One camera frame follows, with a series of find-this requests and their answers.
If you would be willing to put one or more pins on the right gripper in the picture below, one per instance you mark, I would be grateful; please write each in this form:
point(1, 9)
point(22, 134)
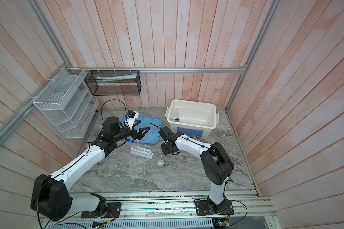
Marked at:
point(164, 150)

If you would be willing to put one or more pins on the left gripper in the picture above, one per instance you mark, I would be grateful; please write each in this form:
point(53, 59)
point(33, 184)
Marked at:
point(139, 136)

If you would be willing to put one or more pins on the small white ceramic crucible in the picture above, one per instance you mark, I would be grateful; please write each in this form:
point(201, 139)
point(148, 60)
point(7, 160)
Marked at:
point(160, 163)

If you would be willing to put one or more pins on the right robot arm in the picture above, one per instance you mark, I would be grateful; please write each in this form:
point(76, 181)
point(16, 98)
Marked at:
point(216, 162)

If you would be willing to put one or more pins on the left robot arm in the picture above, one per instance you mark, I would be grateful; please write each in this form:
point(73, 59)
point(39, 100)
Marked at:
point(51, 197)

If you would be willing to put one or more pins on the white test tube rack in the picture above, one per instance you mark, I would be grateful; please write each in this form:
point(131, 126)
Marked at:
point(143, 152)

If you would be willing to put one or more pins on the white plastic storage bin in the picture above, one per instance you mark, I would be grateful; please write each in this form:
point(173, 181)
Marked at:
point(197, 119)

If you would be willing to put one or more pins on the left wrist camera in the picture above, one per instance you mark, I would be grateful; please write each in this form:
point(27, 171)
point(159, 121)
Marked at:
point(130, 114)

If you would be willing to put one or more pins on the black wire mesh basket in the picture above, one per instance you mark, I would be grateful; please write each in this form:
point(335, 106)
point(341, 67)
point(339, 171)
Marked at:
point(114, 82)

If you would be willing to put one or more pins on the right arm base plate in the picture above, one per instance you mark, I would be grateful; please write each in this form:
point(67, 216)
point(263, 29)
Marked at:
point(208, 207)

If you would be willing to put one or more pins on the white wire mesh shelf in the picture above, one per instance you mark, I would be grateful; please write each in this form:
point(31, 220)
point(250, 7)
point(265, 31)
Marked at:
point(68, 105)

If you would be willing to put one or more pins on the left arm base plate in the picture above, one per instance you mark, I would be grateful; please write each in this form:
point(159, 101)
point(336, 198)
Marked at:
point(110, 210)

